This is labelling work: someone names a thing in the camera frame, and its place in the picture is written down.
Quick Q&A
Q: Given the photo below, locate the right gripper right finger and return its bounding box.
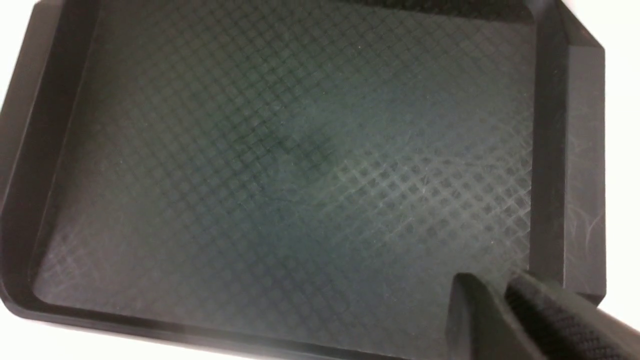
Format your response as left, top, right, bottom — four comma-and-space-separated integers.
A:
505, 273, 640, 360

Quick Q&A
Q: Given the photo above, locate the black serving tray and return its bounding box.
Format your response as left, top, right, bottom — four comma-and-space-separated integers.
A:
1, 0, 607, 360

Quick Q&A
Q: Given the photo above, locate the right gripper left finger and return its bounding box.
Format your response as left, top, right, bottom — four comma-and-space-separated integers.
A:
446, 273, 546, 360

